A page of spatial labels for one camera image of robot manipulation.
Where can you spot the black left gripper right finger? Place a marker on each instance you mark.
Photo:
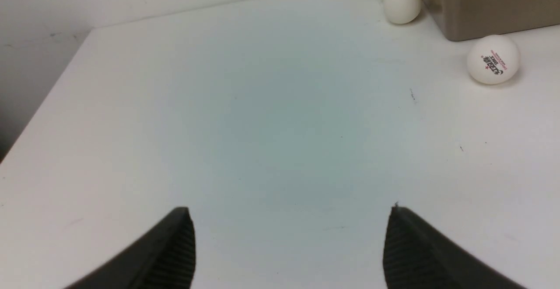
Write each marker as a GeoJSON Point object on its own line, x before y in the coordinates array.
{"type": "Point", "coordinates": [418, 256]}

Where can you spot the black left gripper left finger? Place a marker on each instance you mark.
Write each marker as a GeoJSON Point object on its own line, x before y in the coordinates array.
{"type": "Point", "coordinates": [163, 258]}

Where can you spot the tan plastic bin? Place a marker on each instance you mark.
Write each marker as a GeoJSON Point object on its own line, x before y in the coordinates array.
{"type": "Point", "coordinates": [460, 20]}

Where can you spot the white ping-pong ball with logo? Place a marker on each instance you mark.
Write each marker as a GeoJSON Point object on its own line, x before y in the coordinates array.
{"type": "Point", "coordinates": [493, 59]}

